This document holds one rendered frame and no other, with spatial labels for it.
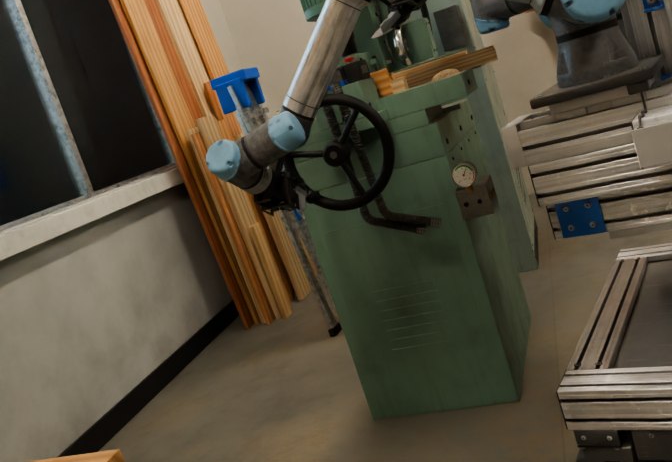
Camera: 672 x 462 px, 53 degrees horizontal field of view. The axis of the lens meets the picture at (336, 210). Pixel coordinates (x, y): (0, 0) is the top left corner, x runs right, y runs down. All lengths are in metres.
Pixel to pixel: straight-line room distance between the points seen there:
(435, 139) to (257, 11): 2.97
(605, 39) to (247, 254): 2.29
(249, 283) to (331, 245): 1.48
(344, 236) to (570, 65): 0.81
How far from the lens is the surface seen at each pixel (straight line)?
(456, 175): 1.72
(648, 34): 1.63
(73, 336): 2.72
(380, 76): 1.88
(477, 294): 1.88
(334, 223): 1.90
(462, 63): 1.90
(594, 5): 1.26
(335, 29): 1.42
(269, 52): 4.58
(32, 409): 2.55
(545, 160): 1.45
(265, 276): 3.34
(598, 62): 1.39
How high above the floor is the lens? 0.94
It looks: 9 degrees down
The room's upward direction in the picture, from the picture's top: 18 degrees counter-clockwise
